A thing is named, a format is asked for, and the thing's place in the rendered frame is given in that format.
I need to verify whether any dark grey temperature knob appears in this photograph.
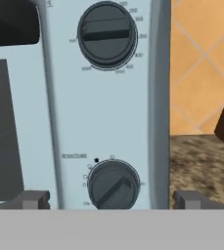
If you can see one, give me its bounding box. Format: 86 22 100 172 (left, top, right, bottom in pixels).
76 0 139 71

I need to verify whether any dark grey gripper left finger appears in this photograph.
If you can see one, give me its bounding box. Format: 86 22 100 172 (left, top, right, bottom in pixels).
0 189 51 211

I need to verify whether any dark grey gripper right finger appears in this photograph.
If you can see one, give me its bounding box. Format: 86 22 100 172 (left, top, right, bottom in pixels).
173 189 224 211

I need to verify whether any dark grey timer knob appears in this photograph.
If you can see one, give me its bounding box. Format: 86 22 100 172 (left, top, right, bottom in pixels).
86 159 141 211

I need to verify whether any white toaster oven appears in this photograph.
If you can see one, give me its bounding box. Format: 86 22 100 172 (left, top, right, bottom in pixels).
0 0 172 211

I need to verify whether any white toaster oven door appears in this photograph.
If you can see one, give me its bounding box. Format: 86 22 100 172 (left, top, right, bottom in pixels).
0 42 60 211

